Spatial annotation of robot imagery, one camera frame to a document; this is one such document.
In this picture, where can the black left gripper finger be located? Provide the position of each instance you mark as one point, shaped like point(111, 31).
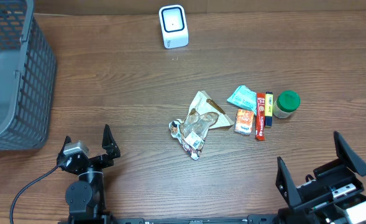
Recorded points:
point(61, 157)
point(109, 144)

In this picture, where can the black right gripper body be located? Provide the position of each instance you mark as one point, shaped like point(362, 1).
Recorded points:
point(320, 185)

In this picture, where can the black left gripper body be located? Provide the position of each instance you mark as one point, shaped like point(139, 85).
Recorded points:
point(93, 160)

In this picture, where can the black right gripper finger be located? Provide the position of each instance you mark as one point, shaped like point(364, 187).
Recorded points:
point(348, 156)
point(286, 186)

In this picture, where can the orange small snack box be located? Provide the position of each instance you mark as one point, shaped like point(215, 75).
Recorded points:
point(244, 121)

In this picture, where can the red snack stick packet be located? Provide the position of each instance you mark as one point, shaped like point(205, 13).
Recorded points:
point(260, 119)

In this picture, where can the green lid jar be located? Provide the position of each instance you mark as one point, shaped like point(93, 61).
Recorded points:
point(286, 104)

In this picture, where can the grey plastic mesh basket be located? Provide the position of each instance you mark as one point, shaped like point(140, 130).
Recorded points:
point(28, 69)

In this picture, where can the yellow highlighter pen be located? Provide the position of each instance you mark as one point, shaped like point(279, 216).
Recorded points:
point(268, 108)

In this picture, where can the teal plastic packet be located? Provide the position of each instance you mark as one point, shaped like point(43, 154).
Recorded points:
point(244, 98)

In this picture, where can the beige snack pouch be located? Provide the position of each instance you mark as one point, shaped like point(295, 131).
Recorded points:
point(204, 114)

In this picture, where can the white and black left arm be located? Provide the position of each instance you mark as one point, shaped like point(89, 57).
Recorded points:
point(86, 196)

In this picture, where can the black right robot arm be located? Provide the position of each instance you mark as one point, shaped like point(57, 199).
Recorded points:
point(286, 215)

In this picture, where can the white barcode scanner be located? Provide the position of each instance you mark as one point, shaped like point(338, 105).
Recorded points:
point(173, 26)

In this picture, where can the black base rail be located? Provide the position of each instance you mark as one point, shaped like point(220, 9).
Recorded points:
point(250, 219)

